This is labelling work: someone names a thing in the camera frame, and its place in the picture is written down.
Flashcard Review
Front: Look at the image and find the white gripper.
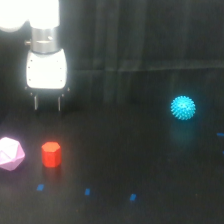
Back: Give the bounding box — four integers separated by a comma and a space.
25, 49, 68, 112

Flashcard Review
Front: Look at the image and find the red hexagonal block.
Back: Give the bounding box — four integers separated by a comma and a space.
41, 142, 62, 168

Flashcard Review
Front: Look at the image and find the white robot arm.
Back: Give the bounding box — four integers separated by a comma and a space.
0, 0, 67, 111

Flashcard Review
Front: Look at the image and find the pink polyhedron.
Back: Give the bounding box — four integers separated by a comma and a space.
0, 137, 25, 171

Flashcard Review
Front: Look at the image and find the black curtain backdrop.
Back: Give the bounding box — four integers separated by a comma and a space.
0, 0, 224, 113

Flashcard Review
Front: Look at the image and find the blue tape mark left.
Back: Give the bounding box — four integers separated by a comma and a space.
37, 184, 44, 191

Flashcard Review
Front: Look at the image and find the blue tape mark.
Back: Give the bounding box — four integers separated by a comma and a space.
217, 133, 224, 137
37, 184, 44, 191
85, 188, 90, 196
130, 194, 137, 201

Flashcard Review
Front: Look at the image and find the blue tape mark middle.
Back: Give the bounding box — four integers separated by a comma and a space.
85, 188, 90, 196

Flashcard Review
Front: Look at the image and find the blue spiky ball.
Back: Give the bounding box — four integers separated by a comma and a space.
170, 96, 196, 121

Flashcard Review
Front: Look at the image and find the blue tape mark far right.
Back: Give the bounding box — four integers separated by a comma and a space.
217, 133, 224, 137

